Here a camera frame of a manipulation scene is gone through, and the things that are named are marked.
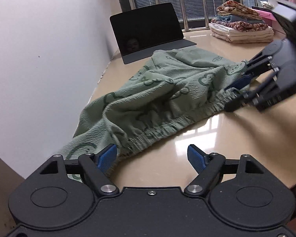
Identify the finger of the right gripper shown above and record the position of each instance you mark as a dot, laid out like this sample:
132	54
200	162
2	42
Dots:
240	83
236	103

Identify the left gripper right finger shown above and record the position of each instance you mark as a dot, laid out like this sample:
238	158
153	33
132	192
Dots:
208	167

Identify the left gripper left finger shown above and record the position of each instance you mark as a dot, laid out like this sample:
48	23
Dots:
95	167

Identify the magenta box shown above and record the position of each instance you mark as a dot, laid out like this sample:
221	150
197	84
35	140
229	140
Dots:
264	13

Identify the black tablet with keyboard cover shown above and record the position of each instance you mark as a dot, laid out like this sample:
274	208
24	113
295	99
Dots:
141	32

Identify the stack of folded clothes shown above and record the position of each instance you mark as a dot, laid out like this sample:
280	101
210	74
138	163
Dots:
237	23

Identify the green printed pants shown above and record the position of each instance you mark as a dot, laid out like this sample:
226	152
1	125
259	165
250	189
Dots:
173	90

